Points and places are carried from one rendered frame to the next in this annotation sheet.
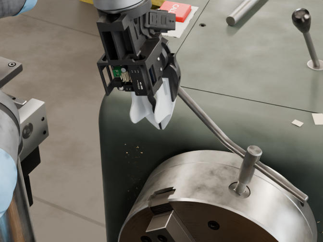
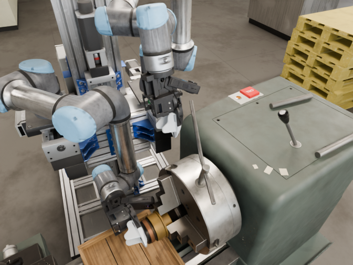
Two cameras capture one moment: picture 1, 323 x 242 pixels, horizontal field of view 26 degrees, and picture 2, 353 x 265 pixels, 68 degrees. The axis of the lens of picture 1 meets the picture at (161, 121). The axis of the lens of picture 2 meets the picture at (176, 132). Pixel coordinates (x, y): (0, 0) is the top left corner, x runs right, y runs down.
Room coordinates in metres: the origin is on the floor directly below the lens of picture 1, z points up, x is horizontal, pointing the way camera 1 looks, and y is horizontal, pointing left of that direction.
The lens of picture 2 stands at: (0.34, -0.37, 1.86)
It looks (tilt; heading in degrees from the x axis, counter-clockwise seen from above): 40 degrees down; 38
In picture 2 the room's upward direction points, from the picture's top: straight up
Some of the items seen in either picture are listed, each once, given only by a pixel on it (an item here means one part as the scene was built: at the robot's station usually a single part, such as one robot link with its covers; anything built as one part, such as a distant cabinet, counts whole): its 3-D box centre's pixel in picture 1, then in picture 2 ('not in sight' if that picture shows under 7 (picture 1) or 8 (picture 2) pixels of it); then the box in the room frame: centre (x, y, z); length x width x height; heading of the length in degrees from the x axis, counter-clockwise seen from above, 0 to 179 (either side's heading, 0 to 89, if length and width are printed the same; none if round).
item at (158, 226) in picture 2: not in sight; (156, 225); (0.66, -0.04, 1.08); 0.09 x 0.09 x 0.09; 71
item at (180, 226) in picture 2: not in sight; (191, 235); (0.70, -0.15, 1.08); 0.12 x 0.11 x 0.05; 71
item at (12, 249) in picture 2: not in sight; (10, 251); (0.33, 0.35, 0.95); 0.07 x 0.04 x 0.04; 71
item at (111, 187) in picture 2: not in sight; (113, 193); (0.66, 0.16, 1.08); 0.08 x 0.05 x 0.08; 160
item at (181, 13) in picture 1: (173, 12); (249, 92); (1.30, -0.03, 1.26); 0.06 x 0.06 x 0.02; 71
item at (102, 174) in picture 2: not in sight; (105, 180); (0.68, 0.23, 1.08); 0.11 x 0.08 x 0.09; 70
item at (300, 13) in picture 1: (301, 21); (283, 116); (1.04, -0.24, 1.38); 0.04 x 0.03 x 0.05; 161
